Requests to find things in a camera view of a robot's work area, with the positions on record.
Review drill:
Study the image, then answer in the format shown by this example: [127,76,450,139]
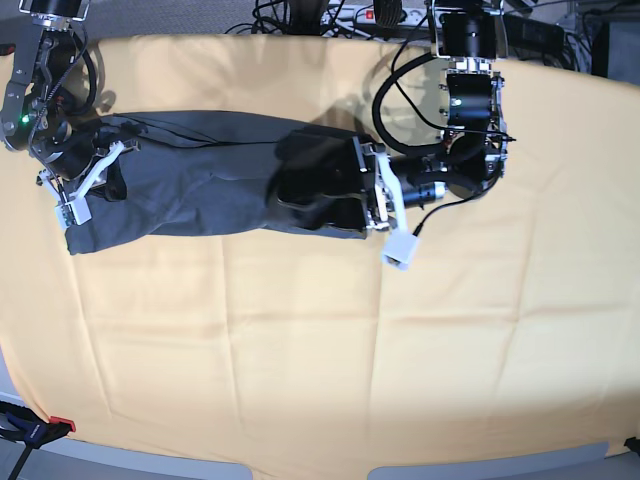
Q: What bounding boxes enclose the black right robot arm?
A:
[1,1,118,201]

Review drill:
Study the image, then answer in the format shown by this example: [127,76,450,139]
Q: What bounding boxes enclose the blue-grey T-shirt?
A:
[65,111,362,255]

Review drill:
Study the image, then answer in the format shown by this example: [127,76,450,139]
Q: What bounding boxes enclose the grey plastic plate left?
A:
[40,440,253,479]

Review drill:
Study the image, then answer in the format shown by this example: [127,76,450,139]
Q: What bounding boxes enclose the white power strip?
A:
[319,3,451,31]

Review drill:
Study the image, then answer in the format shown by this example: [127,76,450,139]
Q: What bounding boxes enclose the tangled black cables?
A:
[224,0,381,39]

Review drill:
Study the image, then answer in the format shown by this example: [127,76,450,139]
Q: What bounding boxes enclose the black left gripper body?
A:
[352,137,448,235]

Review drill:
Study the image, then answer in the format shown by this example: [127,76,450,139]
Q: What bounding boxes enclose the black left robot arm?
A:
[271,1,513,239]

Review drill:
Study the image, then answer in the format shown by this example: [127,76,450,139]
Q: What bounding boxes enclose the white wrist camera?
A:
[370,144,419,271]
[36,140,140,230]

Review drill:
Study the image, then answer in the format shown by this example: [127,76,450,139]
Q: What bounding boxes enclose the blue red-tipped clamp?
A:
[1,401,76,480]

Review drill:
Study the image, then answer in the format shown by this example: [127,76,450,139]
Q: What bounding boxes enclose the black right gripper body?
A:
[30,127,115,198]

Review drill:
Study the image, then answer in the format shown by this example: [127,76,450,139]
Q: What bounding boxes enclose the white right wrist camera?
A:
[36,140,140,230]

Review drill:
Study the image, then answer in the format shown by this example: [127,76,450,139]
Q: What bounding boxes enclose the black power adapter box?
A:
[504,15,565,54]

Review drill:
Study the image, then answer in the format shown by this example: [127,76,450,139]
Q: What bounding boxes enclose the grey plastic plate right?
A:
[367,442,609,480]

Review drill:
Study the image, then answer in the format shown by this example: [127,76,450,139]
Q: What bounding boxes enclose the yellow table cloth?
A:
[1,60,639,479]

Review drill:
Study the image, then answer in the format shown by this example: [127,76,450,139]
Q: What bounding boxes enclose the grey plastic plate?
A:
[40,440,253,479]
[367,442,609,480]

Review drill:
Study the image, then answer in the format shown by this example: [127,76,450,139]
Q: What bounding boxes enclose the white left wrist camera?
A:
[370,144,419,271]

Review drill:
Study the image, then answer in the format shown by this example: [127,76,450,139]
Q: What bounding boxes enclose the black clamp right edge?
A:
[624,437,640,456]

